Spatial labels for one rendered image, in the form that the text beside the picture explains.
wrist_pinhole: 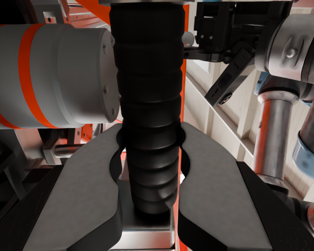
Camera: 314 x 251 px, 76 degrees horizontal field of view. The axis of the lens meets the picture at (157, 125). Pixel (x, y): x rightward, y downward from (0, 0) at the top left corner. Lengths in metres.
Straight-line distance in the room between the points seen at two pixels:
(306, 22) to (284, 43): 0.03
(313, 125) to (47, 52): 0.32
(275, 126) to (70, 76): 0.58
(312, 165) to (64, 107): 0.32
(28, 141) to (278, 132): 0.62
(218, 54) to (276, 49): 0.08
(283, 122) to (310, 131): 0.39
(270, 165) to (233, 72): 0.38
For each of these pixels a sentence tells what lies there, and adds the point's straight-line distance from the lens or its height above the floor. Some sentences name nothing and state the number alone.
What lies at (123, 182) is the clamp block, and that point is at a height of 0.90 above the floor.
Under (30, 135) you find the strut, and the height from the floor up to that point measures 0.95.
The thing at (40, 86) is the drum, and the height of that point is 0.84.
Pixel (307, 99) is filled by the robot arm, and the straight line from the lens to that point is 0.80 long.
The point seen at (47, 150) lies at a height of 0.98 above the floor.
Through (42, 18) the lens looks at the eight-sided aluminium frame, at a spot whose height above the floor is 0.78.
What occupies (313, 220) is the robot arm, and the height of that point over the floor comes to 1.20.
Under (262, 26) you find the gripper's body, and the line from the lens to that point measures 0.32.
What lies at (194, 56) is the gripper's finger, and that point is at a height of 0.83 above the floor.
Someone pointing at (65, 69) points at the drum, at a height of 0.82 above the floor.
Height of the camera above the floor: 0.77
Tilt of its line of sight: 30 degrees up
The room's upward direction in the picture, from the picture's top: 179 degrees clockwise
